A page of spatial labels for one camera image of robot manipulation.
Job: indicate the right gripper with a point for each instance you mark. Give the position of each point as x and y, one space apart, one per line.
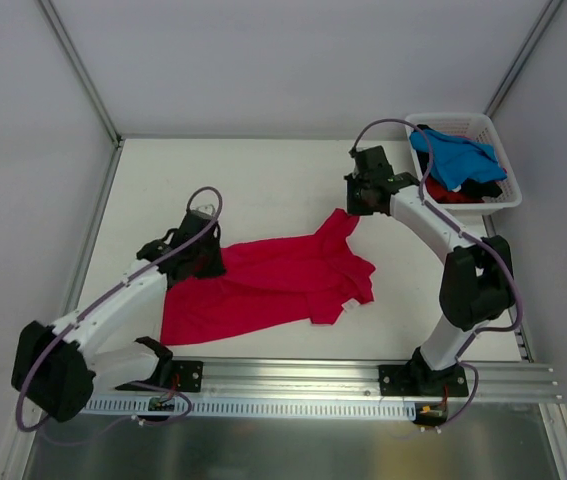
358 195

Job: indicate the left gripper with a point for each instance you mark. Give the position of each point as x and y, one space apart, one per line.
205 261

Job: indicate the pink t shirt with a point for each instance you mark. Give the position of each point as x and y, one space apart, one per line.
269 283

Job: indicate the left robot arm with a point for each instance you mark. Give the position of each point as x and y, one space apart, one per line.
59 367

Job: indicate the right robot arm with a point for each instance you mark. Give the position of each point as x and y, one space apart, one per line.
475 287

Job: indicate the red t shirt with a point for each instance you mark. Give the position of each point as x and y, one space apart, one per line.
442 196

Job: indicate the blue t shirt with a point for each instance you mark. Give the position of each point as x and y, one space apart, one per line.
457 159

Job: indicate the black t shirt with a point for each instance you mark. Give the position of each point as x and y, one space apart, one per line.
474 189

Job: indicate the rear aluminium table edge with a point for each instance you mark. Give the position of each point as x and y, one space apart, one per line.
389 135

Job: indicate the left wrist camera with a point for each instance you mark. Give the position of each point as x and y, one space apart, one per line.
206 212

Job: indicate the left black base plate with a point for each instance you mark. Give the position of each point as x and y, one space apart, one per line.
186 375

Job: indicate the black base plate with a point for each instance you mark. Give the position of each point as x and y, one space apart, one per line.
186 375
414 381

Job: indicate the white slotted cable duct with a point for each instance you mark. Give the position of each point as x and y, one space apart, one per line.
154 406

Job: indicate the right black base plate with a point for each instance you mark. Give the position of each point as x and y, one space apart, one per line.
414 381

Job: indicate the aluminium mounting rail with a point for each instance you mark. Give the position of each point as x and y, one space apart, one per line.
492 382

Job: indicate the right aluminium frame post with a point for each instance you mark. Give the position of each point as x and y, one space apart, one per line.
532 40

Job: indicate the aluminium frame post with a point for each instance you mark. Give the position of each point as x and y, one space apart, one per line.
532 40
64 39

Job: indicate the left aluminium frame post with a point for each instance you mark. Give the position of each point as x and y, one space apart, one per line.
64 39

